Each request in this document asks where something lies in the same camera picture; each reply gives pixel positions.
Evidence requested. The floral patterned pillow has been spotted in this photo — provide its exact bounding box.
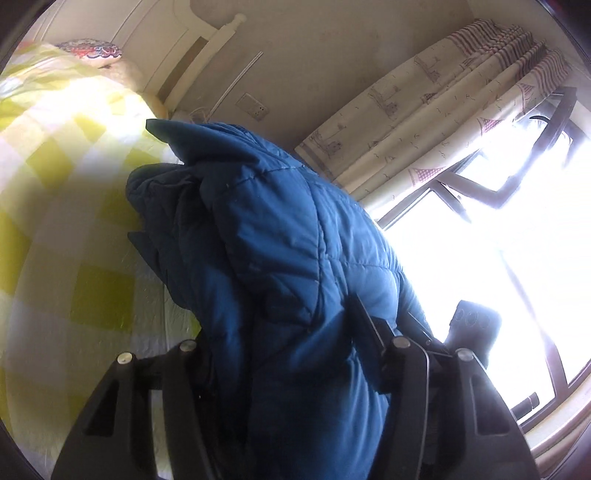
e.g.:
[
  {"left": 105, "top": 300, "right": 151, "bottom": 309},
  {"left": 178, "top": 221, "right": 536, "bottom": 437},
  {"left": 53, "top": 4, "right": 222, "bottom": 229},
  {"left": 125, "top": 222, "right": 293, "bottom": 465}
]
[{"left": 54, "top": 39, "right": 124, "bottom": 62}]

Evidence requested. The printed beige curtain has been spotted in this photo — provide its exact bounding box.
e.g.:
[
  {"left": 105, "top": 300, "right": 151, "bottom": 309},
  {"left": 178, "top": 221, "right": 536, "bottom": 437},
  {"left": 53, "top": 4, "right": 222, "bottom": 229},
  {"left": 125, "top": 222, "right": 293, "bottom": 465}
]
[{"left": 295, "top": 18, "right": 573, "bottom": 206}]

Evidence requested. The blue quilted jacket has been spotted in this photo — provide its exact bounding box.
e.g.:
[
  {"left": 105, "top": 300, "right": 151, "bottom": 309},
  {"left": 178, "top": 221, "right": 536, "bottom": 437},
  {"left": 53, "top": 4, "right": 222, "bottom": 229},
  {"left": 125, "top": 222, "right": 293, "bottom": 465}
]
[{"left": 126, "top": 117, "right": 435, "bottom": 480}]

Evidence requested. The dark framed window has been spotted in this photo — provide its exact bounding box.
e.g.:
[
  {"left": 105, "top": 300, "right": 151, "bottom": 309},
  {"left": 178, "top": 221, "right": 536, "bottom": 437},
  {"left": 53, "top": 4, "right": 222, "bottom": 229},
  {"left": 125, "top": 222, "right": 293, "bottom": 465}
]
[{"left": 365, "top": 85, "right": 591, "bottom": 462}]

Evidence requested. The yellow checked cloth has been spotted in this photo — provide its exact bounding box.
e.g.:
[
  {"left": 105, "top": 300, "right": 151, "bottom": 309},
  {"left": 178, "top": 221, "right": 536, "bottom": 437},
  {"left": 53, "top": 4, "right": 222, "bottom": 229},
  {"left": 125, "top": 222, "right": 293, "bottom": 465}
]
[{"left": 0, "top": 41, "right": 204, "bottom": 480}]

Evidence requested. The wall socket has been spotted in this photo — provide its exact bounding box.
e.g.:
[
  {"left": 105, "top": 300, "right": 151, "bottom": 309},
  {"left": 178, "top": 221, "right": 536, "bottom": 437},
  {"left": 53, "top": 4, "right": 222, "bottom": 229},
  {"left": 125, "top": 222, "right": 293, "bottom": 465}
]
[{"left": 238, "top": 92, "right": 269, "bottom": 119}]

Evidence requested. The white bed headboard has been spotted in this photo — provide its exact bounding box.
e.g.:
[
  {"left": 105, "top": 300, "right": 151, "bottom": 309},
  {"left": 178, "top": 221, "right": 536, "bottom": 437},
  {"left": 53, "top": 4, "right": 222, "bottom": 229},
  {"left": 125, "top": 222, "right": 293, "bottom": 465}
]
[{"left": 28, "top": 0, "right": 247, "bottom": 109}]

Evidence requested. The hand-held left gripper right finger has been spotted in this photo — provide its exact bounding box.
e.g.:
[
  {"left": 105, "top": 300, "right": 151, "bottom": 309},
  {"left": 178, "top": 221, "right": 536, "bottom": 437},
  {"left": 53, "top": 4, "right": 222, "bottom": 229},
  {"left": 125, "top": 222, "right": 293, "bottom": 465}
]
[{"left": 351, "top": 293, "right": 541, "bottom": 480}]

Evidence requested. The white wall pipe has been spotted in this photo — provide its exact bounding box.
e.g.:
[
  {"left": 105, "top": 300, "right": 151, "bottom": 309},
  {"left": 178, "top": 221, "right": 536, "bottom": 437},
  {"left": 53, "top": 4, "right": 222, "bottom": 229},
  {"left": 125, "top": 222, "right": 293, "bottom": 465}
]
[{"left": 210, "top": 51, "right": 264, "bottom": 116}]

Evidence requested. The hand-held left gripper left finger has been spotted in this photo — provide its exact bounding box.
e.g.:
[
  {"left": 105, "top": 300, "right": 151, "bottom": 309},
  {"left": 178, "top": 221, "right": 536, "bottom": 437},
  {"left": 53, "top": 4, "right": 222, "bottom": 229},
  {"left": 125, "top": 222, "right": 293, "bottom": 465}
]
[{"left": 51, "top": 339, "right": 218, "bottom": 480}]

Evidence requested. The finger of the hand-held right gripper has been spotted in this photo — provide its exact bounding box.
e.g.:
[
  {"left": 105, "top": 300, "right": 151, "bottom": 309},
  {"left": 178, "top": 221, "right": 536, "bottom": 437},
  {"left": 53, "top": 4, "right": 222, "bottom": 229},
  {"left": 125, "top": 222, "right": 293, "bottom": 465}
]
[{"left": 406, "top": 311, "right": 451, "bottom": 356}]

